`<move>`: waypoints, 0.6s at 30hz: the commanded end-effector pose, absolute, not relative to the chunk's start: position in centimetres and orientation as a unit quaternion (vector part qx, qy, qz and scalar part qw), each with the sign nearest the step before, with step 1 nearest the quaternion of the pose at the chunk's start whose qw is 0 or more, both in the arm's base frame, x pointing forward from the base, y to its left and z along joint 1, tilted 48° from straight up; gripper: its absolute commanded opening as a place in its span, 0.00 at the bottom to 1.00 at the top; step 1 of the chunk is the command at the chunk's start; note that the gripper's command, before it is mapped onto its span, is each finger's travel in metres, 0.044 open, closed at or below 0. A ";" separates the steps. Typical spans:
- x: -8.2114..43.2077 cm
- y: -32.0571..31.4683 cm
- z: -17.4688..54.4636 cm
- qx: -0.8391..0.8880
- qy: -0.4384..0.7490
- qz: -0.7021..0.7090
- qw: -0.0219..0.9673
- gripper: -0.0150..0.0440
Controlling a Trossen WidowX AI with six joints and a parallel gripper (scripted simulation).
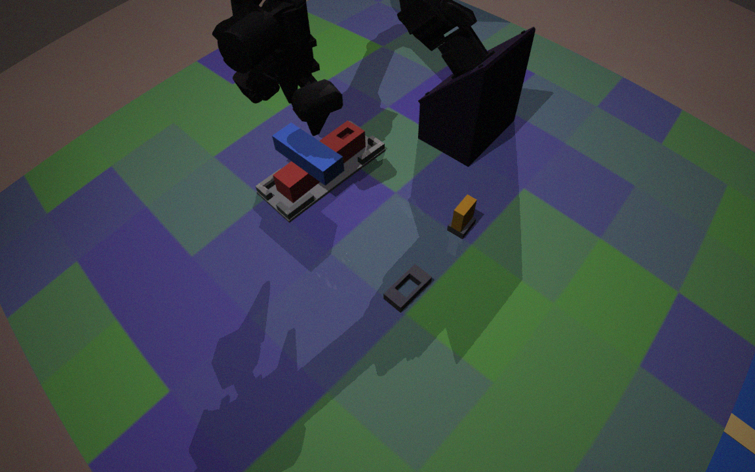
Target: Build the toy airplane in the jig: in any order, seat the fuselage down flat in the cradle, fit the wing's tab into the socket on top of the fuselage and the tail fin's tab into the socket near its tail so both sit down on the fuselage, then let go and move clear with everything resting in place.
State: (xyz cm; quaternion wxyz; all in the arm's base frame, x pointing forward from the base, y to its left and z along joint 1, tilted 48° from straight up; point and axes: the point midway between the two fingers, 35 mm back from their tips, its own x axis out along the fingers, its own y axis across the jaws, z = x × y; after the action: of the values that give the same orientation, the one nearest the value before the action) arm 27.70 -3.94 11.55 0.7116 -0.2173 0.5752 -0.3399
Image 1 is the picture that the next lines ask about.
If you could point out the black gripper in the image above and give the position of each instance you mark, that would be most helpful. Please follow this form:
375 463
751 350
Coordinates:
314 101

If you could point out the blue bar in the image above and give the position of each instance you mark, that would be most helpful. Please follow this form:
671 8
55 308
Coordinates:
311 155

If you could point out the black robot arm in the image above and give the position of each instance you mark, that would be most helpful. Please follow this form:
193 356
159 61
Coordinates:
247 39

